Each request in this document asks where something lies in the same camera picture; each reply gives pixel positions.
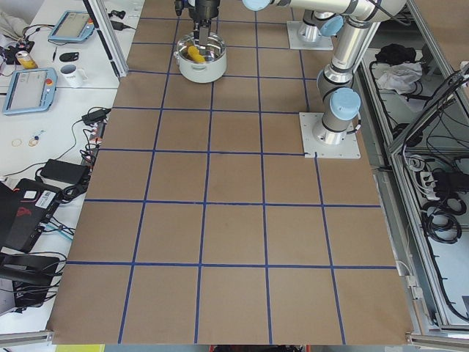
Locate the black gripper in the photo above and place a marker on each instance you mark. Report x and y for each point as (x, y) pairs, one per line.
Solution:
(206, 9)

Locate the yellow corn cob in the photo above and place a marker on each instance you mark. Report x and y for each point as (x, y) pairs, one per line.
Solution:
(194, 54)

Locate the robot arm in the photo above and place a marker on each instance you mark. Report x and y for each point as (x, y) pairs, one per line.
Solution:
(335, 81)
(328, 23)

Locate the pale green electric pot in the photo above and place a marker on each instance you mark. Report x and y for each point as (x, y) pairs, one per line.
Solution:
(201, 65)

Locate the upper blue teach pendant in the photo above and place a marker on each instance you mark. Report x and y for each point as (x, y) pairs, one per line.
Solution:
(73, 27)

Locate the blue teach pendant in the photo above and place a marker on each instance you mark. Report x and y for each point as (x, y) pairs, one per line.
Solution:
(73, 27)
(30, 91)

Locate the black round case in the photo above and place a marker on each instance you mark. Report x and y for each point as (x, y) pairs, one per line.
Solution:
(69, 57)

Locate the small black charger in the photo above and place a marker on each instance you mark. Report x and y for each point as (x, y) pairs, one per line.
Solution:
(95, 116)

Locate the white mug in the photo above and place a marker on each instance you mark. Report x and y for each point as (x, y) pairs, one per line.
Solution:
(73, 75)

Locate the lower blue teach pendant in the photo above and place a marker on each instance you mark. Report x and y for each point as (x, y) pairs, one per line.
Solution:
(30, 91)

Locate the black cloth bundle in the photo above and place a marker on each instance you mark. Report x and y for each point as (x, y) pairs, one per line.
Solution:
(396, 54)

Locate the black power brick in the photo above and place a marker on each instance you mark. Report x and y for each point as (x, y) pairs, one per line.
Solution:
(65, 172)

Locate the white crumpled cloth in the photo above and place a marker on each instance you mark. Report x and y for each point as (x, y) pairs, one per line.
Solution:
(400, 78)

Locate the black laptop with sticker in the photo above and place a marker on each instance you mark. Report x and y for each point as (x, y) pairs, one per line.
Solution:
(25, 210)

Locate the black docking station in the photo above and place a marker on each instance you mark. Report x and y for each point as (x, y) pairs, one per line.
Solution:
(30, 280)

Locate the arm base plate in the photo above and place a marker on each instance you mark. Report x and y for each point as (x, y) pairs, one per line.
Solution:
(307, 37)
(319, 142)

